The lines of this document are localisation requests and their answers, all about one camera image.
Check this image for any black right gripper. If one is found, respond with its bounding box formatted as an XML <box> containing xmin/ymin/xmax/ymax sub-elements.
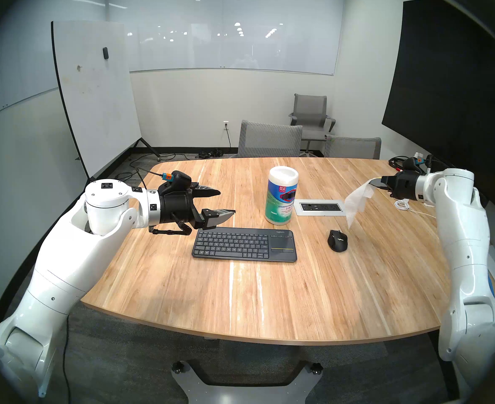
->
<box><xmin>373</xmin><ymin>170</ymin><xmax>420</xmax><ymax>199</ymax></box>

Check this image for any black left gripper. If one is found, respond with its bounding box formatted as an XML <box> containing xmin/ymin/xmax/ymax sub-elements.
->
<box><xmin>157</xmin><ymin>184</ymin><xmax>236</xmax><ymax>231</ymax></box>

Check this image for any white disinfecting wipe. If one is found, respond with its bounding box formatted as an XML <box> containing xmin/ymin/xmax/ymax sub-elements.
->
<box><xmin>344</xmin><ymin>178</ymin><xmax>383</xmax><ymax>229</ymax></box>

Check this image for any black Logitech keyboard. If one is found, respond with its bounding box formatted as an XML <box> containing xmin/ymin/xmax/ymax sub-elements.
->
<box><xmin>192</xmin><ymin>228</ymin><xmax>298</xmax><ymax>263</ymax></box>

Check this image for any black Logitech mouse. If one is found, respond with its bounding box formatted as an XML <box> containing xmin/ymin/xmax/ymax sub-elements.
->
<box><xmin>327</xmin><ymin>229</ymin><xmax>349</xmax><ymax>253</ymax></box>

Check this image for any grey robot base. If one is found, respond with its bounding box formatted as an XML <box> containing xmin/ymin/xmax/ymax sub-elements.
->
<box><xmin>172</xmin><ymin>360</ymin><xmax>323</xmax><ymax>404</ymax></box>

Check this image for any disinfecting wipes canister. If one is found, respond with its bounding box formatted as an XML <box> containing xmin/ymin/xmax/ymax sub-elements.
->
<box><xmin>265</xmin><ymin>166</ymin><xmax>299</xmax><ymax>226</ymax></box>

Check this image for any grey mesh office chair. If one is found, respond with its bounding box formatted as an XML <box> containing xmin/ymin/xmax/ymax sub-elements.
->
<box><xmin>324</xmin><ymin>135</ymin><xmax>382</xmax><ymax>159</ymax></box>
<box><xmin>237</xmin><ymin>120</ymin><xmax>303</xmax><ymax>158</ymax></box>

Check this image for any white table power outlet panel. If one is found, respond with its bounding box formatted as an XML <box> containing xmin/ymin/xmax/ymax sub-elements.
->
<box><xmin>294</xmin><ymin>199</ymin><xmax>351</xmax><ymax>217</ymax></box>

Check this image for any grey office chair with armrests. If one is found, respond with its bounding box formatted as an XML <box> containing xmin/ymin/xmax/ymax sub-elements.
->
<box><xmin>289</xmin><ymin>93</ymin><xmax>336</xmax><ymax>157</ymax></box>

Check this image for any large black TV screen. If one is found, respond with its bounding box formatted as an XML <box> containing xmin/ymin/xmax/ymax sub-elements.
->
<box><xmin>381</xmin><ymin>0</ymin><xmax>495</xmax><ymax>197</ymax></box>

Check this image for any mobile whiteboard on stand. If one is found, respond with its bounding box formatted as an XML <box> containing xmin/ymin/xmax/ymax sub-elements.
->
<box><xmin>51</xmin><ymin>20</ymin><xmax>162</xmax><ymax>185</ymax></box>

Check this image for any black table leg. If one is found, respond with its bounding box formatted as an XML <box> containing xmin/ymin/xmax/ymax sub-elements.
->
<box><xmin>428</xmin><ymin>331</ymin><xmax>460</xmax><ymax>399</ymax></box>

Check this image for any white charger cable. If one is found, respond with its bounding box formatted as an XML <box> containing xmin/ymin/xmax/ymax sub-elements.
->
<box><xmin>394</xmin><ymin>198</ymin><xmax>437</xmax><ymax>218</ymax></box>

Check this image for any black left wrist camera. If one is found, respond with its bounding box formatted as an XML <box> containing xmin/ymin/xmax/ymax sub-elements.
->
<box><xmin>159</xmin><ymin>170</ymin><xmax>192</xmax><ymax>193</ymax></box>

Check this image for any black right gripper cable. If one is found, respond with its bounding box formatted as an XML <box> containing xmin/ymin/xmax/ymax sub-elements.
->
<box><xmin>420</xmin><ymin>154</ymin><xmax>447</xmax><ymax>174</ymax></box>

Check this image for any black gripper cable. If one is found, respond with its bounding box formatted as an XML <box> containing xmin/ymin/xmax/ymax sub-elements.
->
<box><xmin>420</xmin><ymin>154</ymin><xmax>447</xmax><ymax>174</ymax></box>
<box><xmin>148</xmin><ymin>212</ymin><xmax>191</xmax><ymax>236</ymax></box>

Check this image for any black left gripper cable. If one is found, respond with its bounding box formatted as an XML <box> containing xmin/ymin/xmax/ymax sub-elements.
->
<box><xmin>148</xmin><ymin>212</ymin><xmax>191</xmax><ymax>236</ymax></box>

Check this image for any glass wall whiteboard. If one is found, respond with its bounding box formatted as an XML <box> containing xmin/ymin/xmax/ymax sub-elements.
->
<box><xmin>106</xmin><ymin>0</ymin><xmax>341</xmax><ymax>75</ymax></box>

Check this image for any black hanging power cable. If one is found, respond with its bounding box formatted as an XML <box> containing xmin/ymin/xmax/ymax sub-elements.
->
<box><xmin>61</xmin><ymin>311</ymin><xmax>73</xmax><ymax>404</ymax></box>

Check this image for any wall board with writing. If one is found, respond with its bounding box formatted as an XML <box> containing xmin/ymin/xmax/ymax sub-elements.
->
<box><xmin>0</xmin><ymin>50</ymin><xmax>61</xmax><ymax>126</ymax></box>

